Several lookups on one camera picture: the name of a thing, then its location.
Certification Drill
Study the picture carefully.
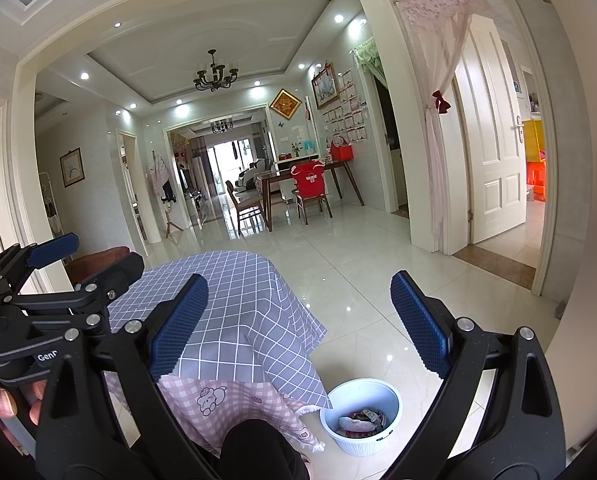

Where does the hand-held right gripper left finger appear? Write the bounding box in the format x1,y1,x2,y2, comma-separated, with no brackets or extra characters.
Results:
36,274,219,480

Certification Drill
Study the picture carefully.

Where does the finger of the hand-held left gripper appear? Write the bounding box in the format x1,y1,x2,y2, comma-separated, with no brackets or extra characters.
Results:
6,251,145,333
0,232,80,306

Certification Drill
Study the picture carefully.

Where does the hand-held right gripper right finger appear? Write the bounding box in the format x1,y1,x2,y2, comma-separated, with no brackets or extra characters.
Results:
378,270,566,480

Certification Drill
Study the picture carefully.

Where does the white plastic waste basket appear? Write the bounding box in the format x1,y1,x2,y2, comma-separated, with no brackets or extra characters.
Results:
319,379,403,457

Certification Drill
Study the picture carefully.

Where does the person's left hand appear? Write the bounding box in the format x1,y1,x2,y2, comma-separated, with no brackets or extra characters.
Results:
0,380,46,426

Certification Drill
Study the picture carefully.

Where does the brown bench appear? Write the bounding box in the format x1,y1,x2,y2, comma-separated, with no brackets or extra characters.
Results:
66,246,132,286

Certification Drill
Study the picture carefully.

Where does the grey checked tablecloth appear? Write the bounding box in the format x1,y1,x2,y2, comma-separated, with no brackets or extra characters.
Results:
103,251,331,411

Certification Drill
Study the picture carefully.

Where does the small framed picture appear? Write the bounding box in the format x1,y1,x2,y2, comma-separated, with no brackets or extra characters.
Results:
60,147,86,188

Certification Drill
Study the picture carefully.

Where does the pink checked bear-print cloth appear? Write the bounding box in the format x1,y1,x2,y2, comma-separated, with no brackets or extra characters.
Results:
103,375,326,453

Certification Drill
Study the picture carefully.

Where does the coat rack with clothes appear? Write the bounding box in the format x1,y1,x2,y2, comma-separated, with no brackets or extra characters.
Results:
151,150,184,238

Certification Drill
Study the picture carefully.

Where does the wooden dining chair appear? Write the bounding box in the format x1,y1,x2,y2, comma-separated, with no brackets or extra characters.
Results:
226,180,266,236

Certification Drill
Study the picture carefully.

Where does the person's black trouser leg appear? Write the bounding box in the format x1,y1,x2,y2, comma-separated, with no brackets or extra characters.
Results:
218,419,311,480

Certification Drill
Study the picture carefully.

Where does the wooden chair with red cloth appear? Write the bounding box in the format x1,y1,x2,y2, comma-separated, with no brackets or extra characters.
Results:
291,161,333,226

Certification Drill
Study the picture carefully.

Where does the white massage chair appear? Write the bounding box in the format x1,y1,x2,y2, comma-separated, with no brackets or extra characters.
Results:
236,157,272,193

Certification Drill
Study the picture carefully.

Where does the pink floral curtain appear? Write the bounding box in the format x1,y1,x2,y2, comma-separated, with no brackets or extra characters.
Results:
395,0,501,256

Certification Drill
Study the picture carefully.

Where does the white panel door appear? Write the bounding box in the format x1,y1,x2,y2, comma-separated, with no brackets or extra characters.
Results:
453,15,526,246

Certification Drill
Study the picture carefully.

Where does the wooden dining table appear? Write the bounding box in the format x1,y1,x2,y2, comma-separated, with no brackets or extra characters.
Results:
255,160,365,232

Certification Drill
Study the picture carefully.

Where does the red cloth on chair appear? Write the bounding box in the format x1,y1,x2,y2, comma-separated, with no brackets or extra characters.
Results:
292,161,326,198

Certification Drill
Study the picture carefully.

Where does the orange plastic stool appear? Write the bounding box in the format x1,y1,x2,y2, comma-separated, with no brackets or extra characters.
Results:
525,160,546,203

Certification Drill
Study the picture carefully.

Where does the red bag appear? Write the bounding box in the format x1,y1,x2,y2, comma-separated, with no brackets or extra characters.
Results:
329,135,354,162

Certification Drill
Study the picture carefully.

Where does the large black chandelier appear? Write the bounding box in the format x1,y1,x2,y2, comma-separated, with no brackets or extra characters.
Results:
193,50,240,93

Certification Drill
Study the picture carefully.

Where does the yellow cabinet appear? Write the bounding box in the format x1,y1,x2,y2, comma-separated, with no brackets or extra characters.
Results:
523,119,546,163

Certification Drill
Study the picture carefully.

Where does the framed flower painting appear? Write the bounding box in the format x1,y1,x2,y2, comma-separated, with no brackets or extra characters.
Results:
311,62,340,110

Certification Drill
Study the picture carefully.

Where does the green curtain valance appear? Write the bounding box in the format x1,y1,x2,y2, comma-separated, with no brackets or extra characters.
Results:
353,37,389,88

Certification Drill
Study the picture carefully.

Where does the wall of certificates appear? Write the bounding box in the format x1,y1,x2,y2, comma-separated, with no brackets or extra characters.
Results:
321,69,369,143

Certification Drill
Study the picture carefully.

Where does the red diamond wall decoration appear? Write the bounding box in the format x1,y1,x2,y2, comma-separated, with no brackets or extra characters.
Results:
270,88,301,120

